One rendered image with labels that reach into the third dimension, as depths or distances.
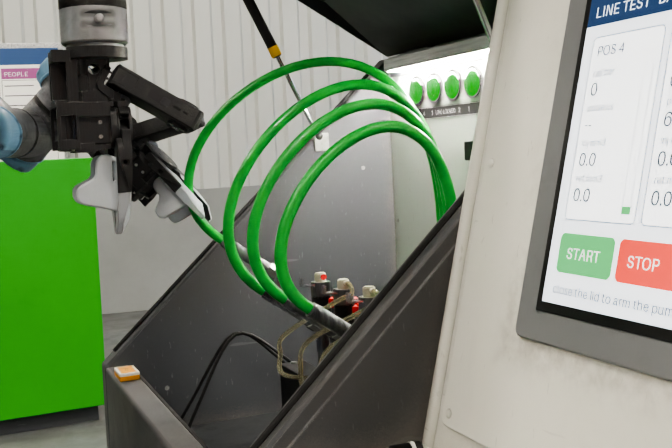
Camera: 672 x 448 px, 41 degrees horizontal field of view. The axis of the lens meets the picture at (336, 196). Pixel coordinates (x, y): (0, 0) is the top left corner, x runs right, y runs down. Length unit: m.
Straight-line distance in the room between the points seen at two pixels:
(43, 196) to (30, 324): 0.61
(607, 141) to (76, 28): 0.58
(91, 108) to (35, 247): 3.48
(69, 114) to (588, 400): 0.61
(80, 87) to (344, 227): 0.71
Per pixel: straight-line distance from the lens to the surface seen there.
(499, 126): 0.92
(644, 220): 0.73
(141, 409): 1.26
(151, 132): 1.38
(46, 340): 4.56
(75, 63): 1.04
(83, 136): 1.03
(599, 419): 0.75
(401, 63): 1.55
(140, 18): 7.79
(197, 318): 1.55
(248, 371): 1.59
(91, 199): 1.04
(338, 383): 0.92
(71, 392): 4.62
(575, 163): 0.80
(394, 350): 0.94
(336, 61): 1.33
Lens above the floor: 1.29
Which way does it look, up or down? 3 degrees down
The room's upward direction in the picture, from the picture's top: 3 degrees counter-clockwise
